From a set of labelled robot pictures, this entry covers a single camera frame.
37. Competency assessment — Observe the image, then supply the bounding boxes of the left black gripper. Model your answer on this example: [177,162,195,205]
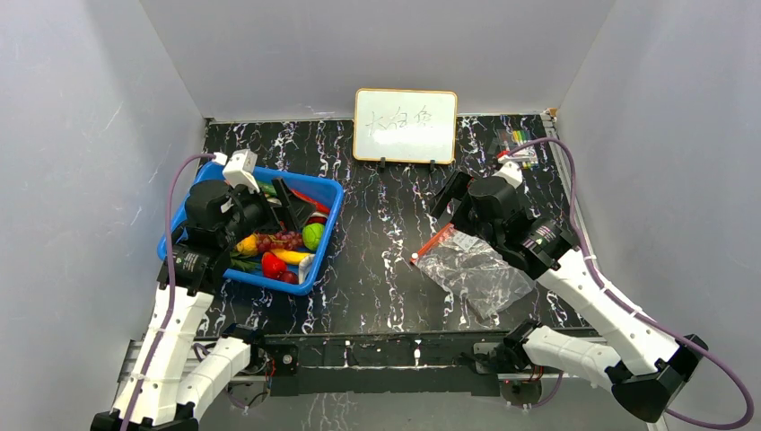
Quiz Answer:
[218,177,315,248]

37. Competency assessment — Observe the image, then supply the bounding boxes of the purple toy grapes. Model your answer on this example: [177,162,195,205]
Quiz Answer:
[253,231,305,254]

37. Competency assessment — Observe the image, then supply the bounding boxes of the clear orange zip bag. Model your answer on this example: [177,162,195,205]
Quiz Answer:
[411,224,536,319]

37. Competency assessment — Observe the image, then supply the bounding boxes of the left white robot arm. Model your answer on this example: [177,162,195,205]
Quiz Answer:
[91,178,315,430]

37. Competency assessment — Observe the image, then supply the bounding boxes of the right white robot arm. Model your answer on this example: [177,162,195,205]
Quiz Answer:
[431,172,705,423]

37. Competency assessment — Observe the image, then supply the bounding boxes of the orange toy carrot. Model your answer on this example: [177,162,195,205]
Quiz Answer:
[293,190,330,217]

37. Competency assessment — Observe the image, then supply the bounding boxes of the green toy cabbage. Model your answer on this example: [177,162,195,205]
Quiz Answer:
[302,223,325,251]

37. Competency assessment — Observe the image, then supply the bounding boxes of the yellow toy banana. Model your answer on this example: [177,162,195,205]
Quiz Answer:
[269,249,314,266]

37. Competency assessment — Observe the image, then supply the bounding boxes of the blue plastic bin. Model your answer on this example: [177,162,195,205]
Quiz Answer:
[171,162,344,295]

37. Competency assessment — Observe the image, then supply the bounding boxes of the white toy radish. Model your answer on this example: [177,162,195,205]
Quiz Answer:
[298,254,315,284]

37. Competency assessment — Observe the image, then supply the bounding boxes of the yellow toy lemon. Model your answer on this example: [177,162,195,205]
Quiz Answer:
[235,234,259,257]

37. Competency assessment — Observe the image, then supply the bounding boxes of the red toy pepper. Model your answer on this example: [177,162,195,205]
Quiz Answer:
[260,251,288,279]

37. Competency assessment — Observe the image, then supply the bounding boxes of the dark red toy cherry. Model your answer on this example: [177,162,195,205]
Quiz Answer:
[279,271,300,285]

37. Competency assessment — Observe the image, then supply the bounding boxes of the marker pen pack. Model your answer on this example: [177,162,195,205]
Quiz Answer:
[497,129,539,170]

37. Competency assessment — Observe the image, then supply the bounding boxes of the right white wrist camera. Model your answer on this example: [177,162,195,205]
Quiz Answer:
[494,155,523,189]

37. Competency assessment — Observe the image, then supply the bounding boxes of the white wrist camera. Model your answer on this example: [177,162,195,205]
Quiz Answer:
[494,155,523,189]
[223,149,260,193]

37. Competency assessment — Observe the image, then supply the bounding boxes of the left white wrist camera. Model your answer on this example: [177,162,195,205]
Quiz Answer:
[223,149,260,193]

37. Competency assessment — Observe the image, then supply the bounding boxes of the small whiteboard yellow frame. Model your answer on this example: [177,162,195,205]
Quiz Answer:
[353,88,458,165]

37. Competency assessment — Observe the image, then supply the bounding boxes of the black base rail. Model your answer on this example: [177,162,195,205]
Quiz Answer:
[118,332,614,399]

